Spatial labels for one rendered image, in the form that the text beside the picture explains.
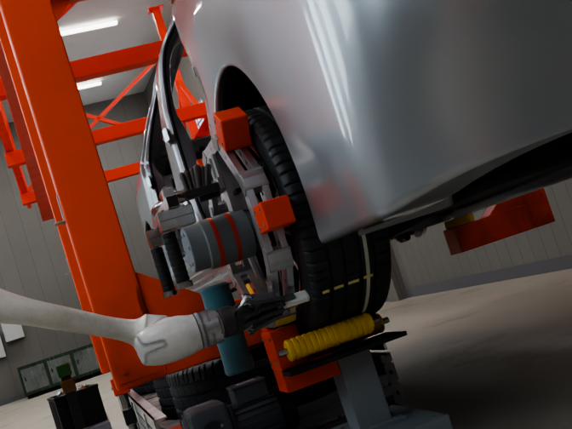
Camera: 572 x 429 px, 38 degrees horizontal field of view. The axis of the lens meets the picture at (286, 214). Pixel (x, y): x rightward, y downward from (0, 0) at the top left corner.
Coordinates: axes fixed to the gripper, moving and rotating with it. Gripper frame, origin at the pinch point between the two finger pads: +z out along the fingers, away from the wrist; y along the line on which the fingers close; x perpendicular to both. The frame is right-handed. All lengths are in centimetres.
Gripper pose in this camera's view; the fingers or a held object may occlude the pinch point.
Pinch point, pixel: (294, 299)
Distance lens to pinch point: 214.9
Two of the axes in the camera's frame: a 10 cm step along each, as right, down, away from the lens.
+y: -0.5, -7.8, -6.2
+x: -3.8, -5.6, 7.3
